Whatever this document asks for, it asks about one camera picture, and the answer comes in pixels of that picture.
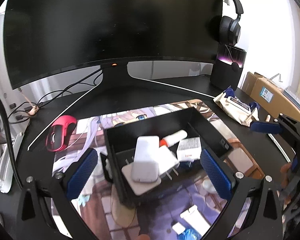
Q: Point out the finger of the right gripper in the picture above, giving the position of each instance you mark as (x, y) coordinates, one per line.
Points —
(265, 127)

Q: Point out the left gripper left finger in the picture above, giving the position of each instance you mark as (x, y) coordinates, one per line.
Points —
(78, 173)

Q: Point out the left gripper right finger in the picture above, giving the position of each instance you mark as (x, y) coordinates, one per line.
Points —
(219, 174)

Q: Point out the white medicine box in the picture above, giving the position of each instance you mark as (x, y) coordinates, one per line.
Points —
(189, 149)

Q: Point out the white cream tube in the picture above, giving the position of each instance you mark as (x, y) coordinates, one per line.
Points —
(194, 220)

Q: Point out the blue eye drop bottle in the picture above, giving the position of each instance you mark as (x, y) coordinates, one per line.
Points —
(189, 234)

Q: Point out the large white power adapter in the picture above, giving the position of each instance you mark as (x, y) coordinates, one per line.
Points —
(138, 188)

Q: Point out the orange cap glue bottle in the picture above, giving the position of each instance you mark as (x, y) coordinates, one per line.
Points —
(173, 139)

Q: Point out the black cardboard box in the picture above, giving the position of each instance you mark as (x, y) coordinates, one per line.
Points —
(121, 142)

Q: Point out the white plug charger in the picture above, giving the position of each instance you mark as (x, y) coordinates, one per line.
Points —
(166, 160)

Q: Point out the person right hand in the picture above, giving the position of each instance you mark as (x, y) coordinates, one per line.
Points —
(284, 172)

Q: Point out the pink lip balm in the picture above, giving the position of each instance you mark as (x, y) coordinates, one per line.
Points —
(267, 117)

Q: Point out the wet wipes pack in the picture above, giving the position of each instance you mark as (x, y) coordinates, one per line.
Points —
(243, 113)

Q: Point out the white smartphone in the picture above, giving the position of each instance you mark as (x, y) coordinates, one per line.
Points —
(279, 147)

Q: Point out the pink gaming mouse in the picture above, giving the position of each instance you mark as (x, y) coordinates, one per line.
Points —
(59, 133)

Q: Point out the black speaker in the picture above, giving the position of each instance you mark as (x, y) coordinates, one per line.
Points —
(228, 67)

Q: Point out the white PC case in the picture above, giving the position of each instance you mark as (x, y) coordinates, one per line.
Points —
(0, 159)

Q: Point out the black headphones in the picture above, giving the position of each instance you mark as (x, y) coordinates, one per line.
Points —
(224, 29)

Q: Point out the black curved monitor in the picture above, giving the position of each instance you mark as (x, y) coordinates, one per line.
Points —
(48, 37)

